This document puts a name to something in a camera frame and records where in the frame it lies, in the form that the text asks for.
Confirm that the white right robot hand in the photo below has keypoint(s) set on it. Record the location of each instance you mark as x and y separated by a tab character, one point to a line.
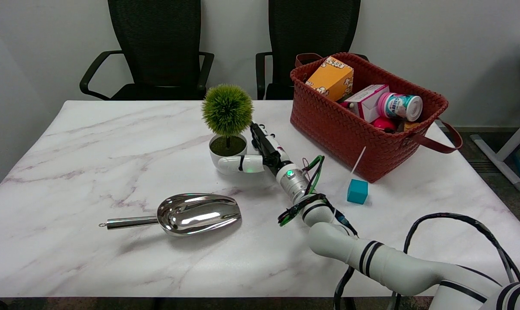
264	150

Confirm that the green potted plant white pot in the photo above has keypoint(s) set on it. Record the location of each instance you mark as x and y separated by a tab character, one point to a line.
227	116

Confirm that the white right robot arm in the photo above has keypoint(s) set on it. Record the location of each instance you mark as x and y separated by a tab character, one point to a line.
385	258

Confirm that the red-brown woven basket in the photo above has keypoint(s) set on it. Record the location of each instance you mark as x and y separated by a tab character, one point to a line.
342	129

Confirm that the white zip tie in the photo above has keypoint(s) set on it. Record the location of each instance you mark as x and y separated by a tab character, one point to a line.
358	160

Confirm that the shiny metal scoop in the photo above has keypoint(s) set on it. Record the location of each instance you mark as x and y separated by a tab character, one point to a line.
191	214

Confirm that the orange popcorn box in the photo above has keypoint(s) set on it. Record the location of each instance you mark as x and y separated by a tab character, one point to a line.
331	79

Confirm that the teal cube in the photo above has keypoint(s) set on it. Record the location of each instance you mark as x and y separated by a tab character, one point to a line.
357	191

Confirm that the white pink carton box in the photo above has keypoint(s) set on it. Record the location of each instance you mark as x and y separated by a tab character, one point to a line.
365	101

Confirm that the pink ball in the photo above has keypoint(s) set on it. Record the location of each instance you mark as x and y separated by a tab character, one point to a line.
382	124

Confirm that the black mesh office chair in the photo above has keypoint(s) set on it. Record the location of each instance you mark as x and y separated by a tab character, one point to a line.
156	47
311	30

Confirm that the pink teal canister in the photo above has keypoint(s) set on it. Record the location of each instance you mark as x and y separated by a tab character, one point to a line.
400	106

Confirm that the yellow packet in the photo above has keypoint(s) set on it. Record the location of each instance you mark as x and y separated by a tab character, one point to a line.
410	126

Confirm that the white desk frame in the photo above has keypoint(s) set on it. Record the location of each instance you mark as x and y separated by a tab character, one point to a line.
516	137

